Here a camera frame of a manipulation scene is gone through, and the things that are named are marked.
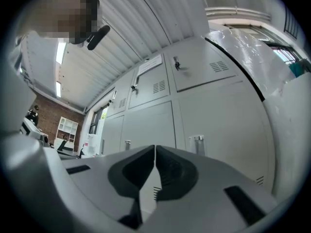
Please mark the grey metal locker cabinet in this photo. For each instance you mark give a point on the grey metal locker cabinet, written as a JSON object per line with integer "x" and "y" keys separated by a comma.
{"x": 201, "y": 69}

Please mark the person's head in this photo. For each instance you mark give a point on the person's head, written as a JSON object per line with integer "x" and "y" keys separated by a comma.
{"x": 65, "y": 11}

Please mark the long ceiling light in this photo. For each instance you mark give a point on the long ceiling light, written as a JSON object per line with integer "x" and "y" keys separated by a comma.
{"x": 58, "y": 88}
{"x": 61, "y": 51}

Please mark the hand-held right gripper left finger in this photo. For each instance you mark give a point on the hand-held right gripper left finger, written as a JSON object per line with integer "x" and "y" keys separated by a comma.
{"x": 92, "y": 178}

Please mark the black locker key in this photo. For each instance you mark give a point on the black locker key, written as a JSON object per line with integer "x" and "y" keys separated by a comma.
{"x": 177, "y": 66}
{"x": 133, "y": 88}

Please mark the white display shelf unit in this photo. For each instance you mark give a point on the white display shelf unit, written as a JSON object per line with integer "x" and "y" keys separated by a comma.
{"x": 67, "y": 130}

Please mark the large white appliance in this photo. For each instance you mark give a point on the large white appliance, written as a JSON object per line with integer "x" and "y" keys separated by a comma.
{"x": 286, "y": 130}

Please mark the white paper notice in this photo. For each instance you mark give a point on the white paper notice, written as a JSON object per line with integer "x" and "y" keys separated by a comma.
{"x": 149, "y": 64}

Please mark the person's white shirt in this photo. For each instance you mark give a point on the person's white shirt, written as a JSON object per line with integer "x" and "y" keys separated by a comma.
{"x": 14, "y": 86}

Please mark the black-framed glass window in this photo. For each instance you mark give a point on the black-framed glass window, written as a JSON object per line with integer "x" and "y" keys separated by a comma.
{"x": 97, "y": 120}

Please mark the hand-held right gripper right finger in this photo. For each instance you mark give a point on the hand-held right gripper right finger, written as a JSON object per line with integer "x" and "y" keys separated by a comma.
{"x": 209, "y": 186}

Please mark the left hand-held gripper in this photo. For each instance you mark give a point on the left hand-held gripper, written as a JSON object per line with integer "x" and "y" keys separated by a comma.
{"x": 34, "y": 131}

